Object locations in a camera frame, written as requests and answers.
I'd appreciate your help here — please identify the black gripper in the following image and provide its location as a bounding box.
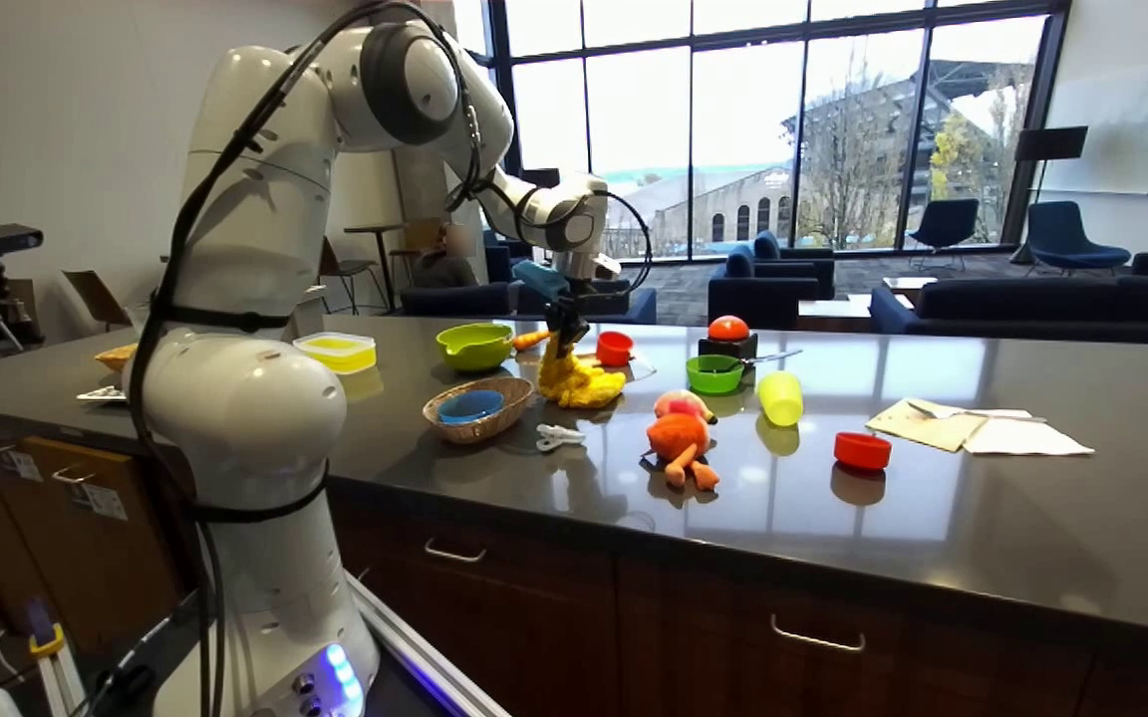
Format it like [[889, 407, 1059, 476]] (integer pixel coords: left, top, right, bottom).
[[540, 280, 594, 383]]

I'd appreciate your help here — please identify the yellow knitted towel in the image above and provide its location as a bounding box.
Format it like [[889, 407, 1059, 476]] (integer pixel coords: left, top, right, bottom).
[[538, 345, 630, 413]]

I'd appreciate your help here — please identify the woven wicker basket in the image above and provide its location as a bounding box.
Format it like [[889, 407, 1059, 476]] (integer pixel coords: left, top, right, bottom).
[[418, 371, 540, 450]]

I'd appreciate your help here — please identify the small red cup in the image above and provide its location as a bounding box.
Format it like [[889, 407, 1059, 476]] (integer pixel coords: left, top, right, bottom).
[[594, 326, 636, 375]]

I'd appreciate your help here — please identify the small white clip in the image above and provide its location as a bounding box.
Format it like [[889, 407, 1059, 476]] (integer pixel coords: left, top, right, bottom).
[[530, 418, 588, 458]]

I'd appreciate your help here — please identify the large green bowl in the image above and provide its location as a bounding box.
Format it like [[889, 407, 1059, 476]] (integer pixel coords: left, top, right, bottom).
[[433, 320, 523, 379]]

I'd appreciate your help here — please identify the blue bowl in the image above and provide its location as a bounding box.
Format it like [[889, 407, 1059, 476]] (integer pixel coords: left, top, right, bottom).
[[433, 385, 509, 430]]

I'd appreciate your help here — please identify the pink peach plush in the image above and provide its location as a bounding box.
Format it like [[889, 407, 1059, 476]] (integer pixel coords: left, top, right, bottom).
[[648, 385, 719, 428]]

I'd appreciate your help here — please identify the orange plush toy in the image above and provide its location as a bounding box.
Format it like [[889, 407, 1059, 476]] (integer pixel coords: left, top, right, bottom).
[[643, 411, 725, 498]]

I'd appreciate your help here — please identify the small green bowl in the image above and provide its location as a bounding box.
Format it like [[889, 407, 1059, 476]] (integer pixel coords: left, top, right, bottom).
[[680, 352, 748, 399]]

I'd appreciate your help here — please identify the orange toy tomato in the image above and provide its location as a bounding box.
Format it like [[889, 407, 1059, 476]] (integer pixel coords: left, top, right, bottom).
[[704, 310, 754, 352]]

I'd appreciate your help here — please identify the yellow-green plastic cup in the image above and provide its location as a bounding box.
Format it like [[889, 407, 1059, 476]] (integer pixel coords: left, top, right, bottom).
[[754, 371, 810, 430]]

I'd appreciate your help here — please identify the yellow lidded plastic container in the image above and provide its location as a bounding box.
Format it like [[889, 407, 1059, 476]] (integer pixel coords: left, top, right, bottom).
[[292, 331, 381, 379]]

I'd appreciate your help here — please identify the wooden side table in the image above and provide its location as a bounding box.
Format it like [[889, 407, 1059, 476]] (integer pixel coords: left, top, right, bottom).
[[792, 292, 875, 334]]

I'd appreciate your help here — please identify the brown wooden counter cabinet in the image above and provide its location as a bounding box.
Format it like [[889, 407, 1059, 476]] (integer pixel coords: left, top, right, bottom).
[[0, 407, 1148, 717]]

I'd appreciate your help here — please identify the small red bowl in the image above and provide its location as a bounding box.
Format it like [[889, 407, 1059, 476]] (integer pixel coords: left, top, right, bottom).
[[830, 428, 895, 477]]

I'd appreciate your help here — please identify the beige paper sheet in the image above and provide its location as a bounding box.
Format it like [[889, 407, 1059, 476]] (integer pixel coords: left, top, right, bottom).
[[866, 393, 987, 458]]

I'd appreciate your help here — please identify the dark lounge chair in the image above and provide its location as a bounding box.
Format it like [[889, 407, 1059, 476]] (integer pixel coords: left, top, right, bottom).
[[907, 195, 986, 254]]

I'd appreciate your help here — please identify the white paper sheet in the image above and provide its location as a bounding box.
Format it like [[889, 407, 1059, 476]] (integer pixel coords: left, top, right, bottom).
[[964, 407, 1097, 461]]

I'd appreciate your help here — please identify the brown cardboard piece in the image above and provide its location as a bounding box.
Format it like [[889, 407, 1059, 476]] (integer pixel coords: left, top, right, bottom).
[[61, 267, 138, 334]]

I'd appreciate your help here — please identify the long dark blue sofa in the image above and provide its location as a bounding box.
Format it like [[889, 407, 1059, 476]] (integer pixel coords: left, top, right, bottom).
[[870, 270, 1148, 345]]

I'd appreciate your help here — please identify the blue lounge chair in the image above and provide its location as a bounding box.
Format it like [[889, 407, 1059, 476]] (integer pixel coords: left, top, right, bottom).
[[1008, 195, 1136, 275]]

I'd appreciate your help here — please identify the yellow clamp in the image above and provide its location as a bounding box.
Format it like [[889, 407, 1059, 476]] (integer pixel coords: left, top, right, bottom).
[[24, 616, 70, 667]]

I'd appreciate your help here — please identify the black window frame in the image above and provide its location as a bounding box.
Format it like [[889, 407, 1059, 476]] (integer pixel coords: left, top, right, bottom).
[[451, 0, 1077, 264]]

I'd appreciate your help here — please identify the aluminium frame rail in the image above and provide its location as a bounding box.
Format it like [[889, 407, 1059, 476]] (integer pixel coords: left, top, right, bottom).
[[350, 569, 514, 717]]

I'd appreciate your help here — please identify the wall whiteboard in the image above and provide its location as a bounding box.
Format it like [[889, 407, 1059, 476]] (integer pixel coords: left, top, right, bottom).
[[1036, 51, 1148, 207]]

